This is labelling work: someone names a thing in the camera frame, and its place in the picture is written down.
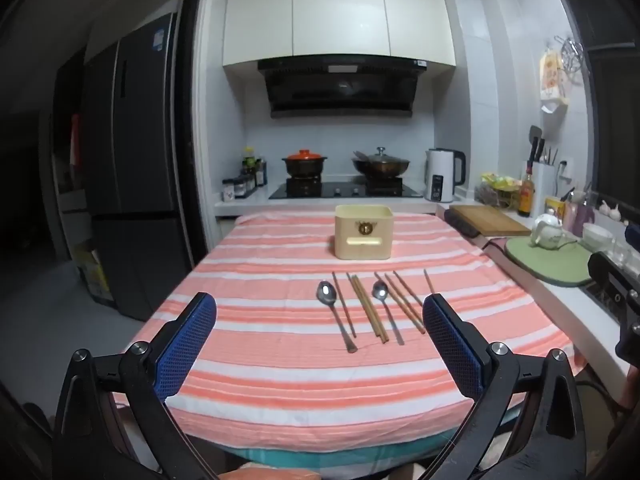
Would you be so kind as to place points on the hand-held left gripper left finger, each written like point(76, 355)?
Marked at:
point(185, 345)

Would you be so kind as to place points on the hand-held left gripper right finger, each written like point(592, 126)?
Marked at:
point(452, 345)

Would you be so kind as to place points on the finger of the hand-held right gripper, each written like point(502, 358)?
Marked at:
point(633, 236)
point(612, 280)

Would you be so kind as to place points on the light wooden chopstick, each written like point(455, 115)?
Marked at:
point(371, 310)
point(410, 310)
point(428, 280)
point(408, 287)
point(366, 310)
point(405, 315)

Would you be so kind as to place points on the metal spoon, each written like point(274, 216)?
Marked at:
point(380, 291)
point(326, 292)

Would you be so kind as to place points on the dark wooden chopstick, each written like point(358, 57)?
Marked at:
point(344, 305)

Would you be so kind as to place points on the cream utensil box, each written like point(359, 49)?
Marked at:
point(350, 245)

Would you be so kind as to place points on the person's right forearm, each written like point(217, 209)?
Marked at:
point(632, 390)

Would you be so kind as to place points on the clear glass cup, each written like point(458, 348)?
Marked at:
point(622, 252)

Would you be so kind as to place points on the garlic bulbs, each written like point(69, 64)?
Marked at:
point(611, 210)

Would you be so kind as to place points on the white bowl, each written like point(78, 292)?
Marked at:
point(597, 237)

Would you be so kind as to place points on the purple bottle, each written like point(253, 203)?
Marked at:
point(584, 217)

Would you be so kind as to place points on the green mat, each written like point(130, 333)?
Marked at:
point(550, 262)

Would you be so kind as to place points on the pink cup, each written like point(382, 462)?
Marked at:
point(570, 216)

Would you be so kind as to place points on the white teapot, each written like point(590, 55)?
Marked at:
point(547, 232)

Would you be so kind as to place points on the yellow box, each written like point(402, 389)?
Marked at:
point(553, 207)

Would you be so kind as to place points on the pink white striped tablecloth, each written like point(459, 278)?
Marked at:
point(280, 375)

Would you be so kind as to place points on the white knife holder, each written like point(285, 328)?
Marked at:
point(542, 190)

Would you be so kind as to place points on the amber oil bottle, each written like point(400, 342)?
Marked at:
point(526, 197)

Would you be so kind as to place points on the black flat appliance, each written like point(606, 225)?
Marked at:
point(460, 225)

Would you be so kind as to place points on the wooden cutting board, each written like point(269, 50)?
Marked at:
point(492, 219)

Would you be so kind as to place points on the black spatula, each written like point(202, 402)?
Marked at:
point(535, 135)

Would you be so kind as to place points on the white seasoning jar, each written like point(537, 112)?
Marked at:
point(228, 191)

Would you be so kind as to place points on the dark grey refrigerator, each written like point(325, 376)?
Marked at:
point(135, 185)

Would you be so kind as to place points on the row of spice jars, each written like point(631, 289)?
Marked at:
point(243, 186)

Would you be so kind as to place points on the teal cloth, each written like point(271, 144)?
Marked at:
point(325, 457)

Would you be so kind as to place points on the white electric kettle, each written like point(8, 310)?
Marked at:
point(440, 175)

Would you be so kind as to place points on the yellow floral hanging bag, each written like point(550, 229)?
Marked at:
point(554, 80)

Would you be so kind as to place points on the dark sauce bottle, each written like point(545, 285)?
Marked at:
point(260, 174)

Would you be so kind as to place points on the black gas stove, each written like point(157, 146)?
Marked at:
point(345, 190)

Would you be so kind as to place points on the wok with glass lid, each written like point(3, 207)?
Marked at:
point(381, 164)

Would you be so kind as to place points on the yellow cap sauce bottle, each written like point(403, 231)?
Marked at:
point(248, 160)

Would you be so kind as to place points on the black clay pot orange lid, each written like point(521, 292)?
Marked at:
point(304, 164)

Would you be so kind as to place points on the black range hood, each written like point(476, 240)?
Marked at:
point(340, 90)

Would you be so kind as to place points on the white wall cabinet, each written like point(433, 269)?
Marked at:
point(340, 10)

